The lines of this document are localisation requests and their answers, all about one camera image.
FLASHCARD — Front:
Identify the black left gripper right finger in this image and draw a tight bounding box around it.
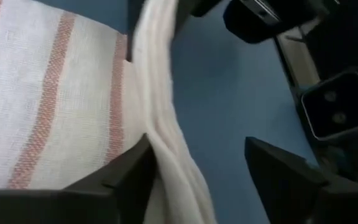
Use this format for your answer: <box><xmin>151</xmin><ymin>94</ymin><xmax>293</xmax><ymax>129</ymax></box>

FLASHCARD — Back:
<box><xmin>244</xmin><ymin>136</ymin><xmax>358</xmax><ymax>224</ymax></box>

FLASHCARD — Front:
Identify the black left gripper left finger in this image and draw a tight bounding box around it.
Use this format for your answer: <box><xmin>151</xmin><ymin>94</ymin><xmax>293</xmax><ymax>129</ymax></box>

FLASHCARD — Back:
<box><xmin>0</xmin><ymin>133</ymin><xmax>158</xmax><ymax>224</ymax></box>

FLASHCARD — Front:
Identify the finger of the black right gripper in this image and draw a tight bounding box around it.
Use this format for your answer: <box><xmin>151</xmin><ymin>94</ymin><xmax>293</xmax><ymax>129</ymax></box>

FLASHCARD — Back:
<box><xmin>126</xmin><ymin>0</ymin><xmax>144</xmax><ymax>63</ymax></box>
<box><xmin>174</xmin><ymin>0</ymin><xmax>223</xmax><ymax>18</ymax></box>

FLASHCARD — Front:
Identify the white towel with red stripes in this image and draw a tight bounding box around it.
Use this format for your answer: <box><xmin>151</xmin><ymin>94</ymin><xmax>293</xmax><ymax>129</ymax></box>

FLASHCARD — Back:
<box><xmin>0</xmin><ymin>0</ymin><xmax>219</xmax><ymax>224</ymax></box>

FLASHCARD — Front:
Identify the light wooden side board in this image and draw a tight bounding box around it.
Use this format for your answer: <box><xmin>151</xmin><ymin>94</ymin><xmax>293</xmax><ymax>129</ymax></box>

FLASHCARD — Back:
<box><xmin>277</xmin><ymin>26</ymin><xmax>321</xmax><ymax>91</ymax></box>

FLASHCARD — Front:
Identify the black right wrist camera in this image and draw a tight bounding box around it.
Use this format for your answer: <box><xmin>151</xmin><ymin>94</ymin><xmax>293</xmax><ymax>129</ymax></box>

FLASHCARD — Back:
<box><xmin>222</xmin><ymin>0</ymin><xmax>334</xmax><ymax>45</ymax></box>

